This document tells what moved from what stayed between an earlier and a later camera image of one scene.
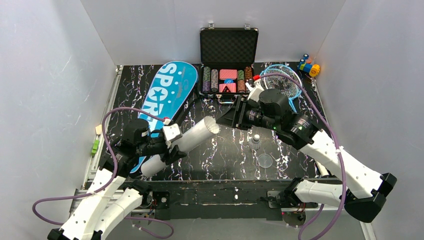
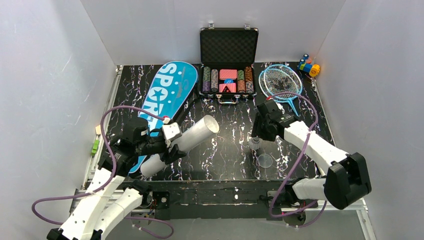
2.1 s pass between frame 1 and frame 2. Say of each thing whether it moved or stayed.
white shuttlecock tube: stayed
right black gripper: moved
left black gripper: stayed
